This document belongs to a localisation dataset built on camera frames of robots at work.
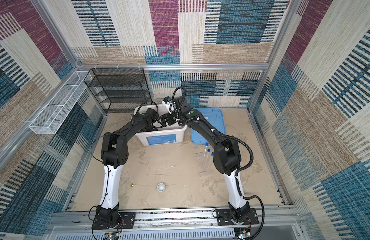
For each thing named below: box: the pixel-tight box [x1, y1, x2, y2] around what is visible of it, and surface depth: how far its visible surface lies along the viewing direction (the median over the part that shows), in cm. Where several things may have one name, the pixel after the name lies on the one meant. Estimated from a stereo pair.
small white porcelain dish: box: [156, 183, 166, 193], surface depth 83 cm
